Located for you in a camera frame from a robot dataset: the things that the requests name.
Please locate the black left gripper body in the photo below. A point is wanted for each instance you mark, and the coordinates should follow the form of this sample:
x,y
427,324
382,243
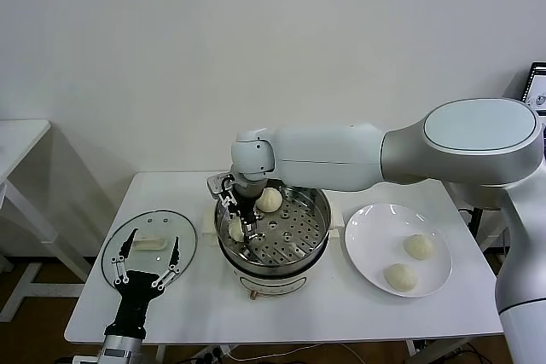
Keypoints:
x,y
136,296

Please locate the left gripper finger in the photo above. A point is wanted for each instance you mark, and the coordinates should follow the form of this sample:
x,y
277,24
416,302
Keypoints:
x,y
170,261
123,257

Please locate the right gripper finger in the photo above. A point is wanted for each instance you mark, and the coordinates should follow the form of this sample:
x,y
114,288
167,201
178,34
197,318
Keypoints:
x,y
251,223
230,205

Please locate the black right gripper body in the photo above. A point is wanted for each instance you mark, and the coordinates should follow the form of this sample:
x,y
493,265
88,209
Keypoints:
x,y
249,193

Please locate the white steamed baozi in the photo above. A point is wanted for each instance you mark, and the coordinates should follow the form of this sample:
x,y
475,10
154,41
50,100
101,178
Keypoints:
x,y
420,246
401,279
236,231
268,201

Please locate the perforated steel steamer basket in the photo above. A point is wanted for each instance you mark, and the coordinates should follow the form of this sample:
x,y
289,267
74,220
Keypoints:
x,y
294,227

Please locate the white floor power strip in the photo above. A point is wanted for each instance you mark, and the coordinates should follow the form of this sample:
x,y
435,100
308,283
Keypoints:
x,y
211,355

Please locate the white round plate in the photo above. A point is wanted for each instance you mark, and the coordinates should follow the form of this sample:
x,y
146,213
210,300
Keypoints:
x,y
375,232

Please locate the empty white side table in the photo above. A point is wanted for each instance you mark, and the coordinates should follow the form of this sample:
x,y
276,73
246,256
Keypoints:
x,y
17,138

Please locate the white side table with laptop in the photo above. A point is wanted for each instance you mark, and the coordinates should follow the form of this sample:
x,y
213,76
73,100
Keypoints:
x,y
490,238

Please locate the open grey laptop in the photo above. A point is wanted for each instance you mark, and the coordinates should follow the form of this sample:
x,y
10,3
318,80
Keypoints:
x,y
538,91

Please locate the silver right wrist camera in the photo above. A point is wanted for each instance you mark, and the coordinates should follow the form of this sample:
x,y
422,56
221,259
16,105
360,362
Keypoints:
x,y
217,185

